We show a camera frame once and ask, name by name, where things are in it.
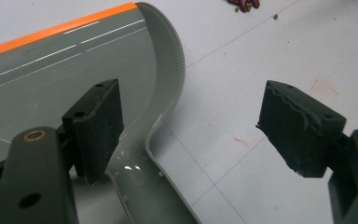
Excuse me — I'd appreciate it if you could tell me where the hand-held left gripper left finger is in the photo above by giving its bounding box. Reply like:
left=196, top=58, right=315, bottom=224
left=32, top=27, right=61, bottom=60
left=61, top=78, right=125, bottom=186

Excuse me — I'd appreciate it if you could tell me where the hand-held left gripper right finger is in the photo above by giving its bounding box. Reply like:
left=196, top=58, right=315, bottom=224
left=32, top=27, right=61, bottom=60
left=255, top=79, right=348, bottom=179

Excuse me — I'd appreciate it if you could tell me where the grey dustpan with orange edge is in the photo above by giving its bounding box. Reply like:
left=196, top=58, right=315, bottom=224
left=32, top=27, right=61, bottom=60
left=0, top=1, right=203, bottom=224

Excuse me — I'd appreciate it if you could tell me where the pile of red beans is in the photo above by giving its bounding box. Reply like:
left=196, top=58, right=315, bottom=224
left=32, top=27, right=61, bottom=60
left=226, top=0, right=261, bottom=14

